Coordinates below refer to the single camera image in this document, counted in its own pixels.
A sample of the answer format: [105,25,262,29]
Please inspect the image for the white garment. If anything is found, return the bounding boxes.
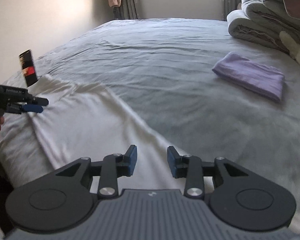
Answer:
[0,74,215,195]

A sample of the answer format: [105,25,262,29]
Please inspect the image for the grey bed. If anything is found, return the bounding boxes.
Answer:
[0,17,300,230]

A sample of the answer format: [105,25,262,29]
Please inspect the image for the folded purple garment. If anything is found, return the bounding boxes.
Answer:
[212,52,285,103]

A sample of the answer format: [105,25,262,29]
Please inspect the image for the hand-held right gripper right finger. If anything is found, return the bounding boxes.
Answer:
[167,146,250,198]

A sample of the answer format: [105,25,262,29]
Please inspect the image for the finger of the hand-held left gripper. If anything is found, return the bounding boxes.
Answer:
[6,104,44,114]
[25,95,49,106]

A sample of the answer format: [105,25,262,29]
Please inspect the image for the grey curtain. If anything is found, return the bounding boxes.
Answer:
[114,0,140,20]
[220,0,243,22]

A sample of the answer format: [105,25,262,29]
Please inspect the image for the grey folded quilt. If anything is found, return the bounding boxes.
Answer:
[241,0,300,45]

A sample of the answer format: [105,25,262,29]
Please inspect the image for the black smartphone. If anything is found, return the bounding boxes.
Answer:
[19,49,39,87]

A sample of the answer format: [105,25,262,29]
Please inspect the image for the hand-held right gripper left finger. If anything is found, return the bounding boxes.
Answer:
[54,144,138,197]

